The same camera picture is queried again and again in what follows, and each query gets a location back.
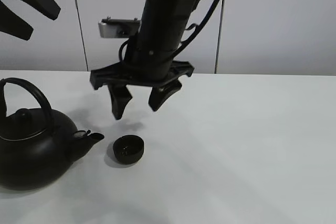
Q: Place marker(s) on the small black teacup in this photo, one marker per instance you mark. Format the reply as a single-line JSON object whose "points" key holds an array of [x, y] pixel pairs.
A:
{"points": [[128, 149]]}

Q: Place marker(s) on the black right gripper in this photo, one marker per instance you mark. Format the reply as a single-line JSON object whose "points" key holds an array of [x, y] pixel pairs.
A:
{"points": [[117, 76]]}

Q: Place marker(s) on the black round teapot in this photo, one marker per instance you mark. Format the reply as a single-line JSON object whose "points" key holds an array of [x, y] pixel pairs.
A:
{"points": [[38, 145]]}

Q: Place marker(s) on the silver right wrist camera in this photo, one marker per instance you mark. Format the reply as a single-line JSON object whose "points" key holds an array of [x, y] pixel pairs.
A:
{"points": [[118, 28]]}

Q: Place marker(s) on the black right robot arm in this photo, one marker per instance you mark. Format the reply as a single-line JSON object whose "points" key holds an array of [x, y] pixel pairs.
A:
{"points": [[147, 56]]}

